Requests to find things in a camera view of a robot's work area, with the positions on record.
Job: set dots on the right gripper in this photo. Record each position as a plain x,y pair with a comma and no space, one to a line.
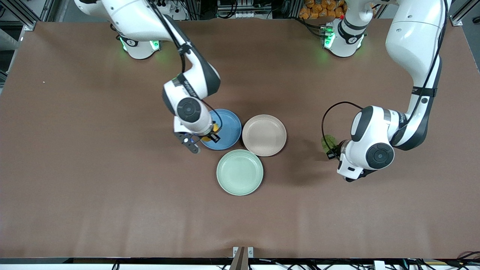
212,136

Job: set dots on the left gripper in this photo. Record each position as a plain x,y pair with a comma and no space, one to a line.
336,149

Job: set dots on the yellow lemon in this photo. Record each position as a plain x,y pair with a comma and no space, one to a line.
216,128

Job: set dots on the green lettuce leaf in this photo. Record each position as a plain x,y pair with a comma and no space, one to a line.
328,142

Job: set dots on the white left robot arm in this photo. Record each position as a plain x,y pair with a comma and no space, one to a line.
412,37

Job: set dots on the blue round plate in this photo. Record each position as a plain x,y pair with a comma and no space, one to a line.
228,127

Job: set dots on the mint green round plate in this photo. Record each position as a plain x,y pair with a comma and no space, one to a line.
240,172

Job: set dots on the beige round plate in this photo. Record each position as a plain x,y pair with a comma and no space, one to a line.
264,135

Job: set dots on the white power strip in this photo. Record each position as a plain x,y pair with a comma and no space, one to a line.
176,7

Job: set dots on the orange snack bag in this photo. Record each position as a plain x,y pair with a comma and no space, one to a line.
318,9

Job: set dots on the metal table edge bracket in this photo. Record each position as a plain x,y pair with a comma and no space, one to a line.
243,258

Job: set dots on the aluminium frame profile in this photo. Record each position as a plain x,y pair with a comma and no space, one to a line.
459,15
18,15

